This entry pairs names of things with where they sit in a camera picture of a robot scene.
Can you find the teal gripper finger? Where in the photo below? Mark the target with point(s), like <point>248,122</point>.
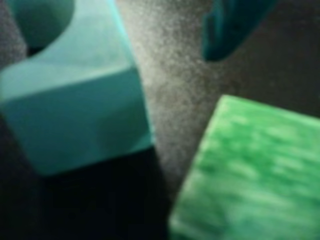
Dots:
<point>230,32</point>

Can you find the green wooden cube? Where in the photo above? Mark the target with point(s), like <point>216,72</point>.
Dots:
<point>250,170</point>

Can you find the pale green U shape block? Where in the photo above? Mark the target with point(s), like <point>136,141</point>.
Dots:
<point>75,112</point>

